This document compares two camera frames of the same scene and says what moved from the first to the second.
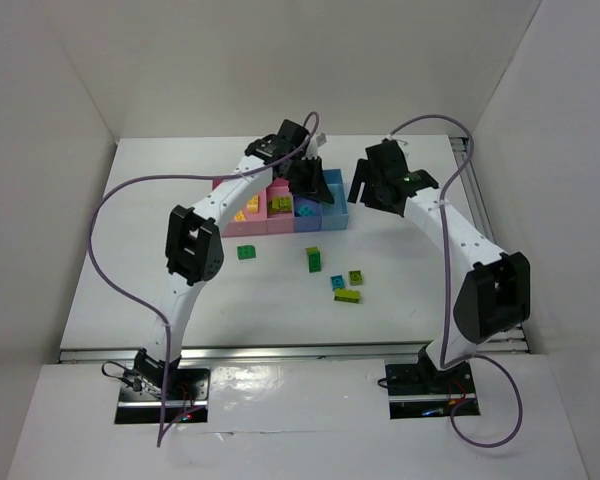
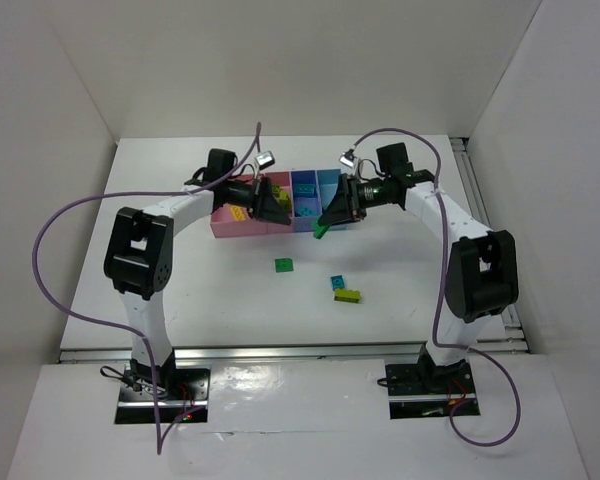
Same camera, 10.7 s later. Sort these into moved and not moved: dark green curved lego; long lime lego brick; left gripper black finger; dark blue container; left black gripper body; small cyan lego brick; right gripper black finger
Moved: dark green curved lego; left black gripper body; left gripper black finger; right gripper black finger
Not moved: dark blue container; small cyan lego brick; long lime lego brick
